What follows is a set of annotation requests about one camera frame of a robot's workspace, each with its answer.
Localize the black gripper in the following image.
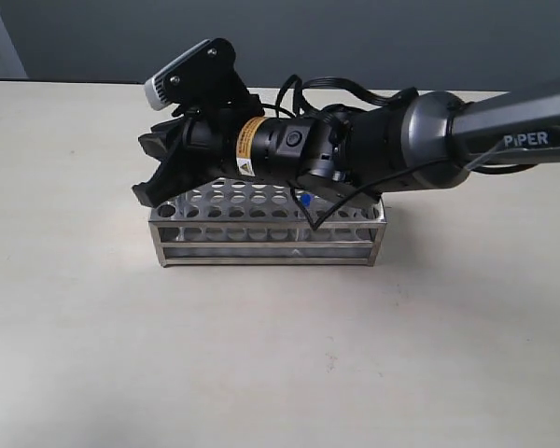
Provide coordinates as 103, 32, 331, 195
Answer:
132, 111, 317, 208

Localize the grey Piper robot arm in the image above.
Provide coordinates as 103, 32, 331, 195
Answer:
133, 78, 560, 208

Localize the stainless steel test tube rack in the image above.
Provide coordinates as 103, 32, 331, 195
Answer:
148, 178, 387, 267

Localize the front left blue-capped test tube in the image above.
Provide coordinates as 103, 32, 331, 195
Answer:
298, 192, 312, 222

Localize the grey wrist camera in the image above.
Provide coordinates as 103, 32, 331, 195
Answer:
144, 37, 264, 122

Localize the black camera cable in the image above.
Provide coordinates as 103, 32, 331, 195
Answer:
260, 74, 510, 231

